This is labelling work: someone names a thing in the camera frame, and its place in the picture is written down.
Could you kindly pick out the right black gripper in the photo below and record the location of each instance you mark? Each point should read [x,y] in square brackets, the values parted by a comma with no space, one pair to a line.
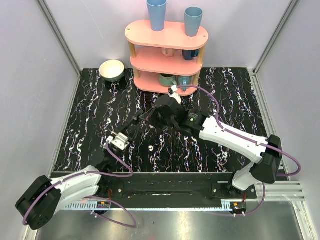
[153,117]

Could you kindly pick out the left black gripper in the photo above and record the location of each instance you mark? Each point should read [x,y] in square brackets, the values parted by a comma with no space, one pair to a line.
[128,127]

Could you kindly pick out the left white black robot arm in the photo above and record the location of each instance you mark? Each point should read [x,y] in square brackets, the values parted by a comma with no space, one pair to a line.
[47,196]

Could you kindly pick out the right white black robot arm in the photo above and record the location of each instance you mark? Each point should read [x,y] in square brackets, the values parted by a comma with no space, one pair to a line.
[263,153]

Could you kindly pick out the green speckled ceramic mug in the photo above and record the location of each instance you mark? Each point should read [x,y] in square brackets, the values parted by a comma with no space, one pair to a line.
[167,80]

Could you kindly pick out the blue butterfly ceramic mug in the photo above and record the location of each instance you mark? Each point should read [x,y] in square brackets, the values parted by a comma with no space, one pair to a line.
[184,80]

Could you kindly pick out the pink three-tier wooden shelf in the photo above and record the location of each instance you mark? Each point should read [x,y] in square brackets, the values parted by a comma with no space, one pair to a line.
[147,59]

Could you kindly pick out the pink ceramic mug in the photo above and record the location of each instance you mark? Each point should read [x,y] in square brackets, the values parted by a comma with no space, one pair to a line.
[167,52]

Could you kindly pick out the dark blue ceramic mug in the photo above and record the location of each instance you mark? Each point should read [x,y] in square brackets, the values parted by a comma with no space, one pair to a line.
[188,55]

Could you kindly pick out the green white ceramic bowl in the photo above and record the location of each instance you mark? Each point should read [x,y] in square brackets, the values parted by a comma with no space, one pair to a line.
[112,70]

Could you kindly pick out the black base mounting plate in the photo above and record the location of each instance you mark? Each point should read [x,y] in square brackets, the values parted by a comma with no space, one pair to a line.
[206,185]

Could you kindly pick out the grey blue tall cup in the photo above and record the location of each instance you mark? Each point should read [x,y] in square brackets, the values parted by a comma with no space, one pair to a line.
[192,20]

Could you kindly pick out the light blue tall cup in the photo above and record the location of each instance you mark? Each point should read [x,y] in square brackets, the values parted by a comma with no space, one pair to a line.
[157,14]

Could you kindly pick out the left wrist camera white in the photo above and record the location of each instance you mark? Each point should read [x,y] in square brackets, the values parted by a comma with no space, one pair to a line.
[118,141]

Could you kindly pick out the left aluminium corner post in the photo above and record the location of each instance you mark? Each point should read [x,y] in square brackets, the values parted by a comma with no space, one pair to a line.
[59,36]

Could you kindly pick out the aluminium corner post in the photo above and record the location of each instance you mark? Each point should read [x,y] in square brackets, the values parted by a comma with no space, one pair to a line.
[59,36]
[276,34]

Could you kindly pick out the right aluminium corner post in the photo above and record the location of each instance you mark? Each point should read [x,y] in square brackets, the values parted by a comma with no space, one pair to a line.
[276,34]

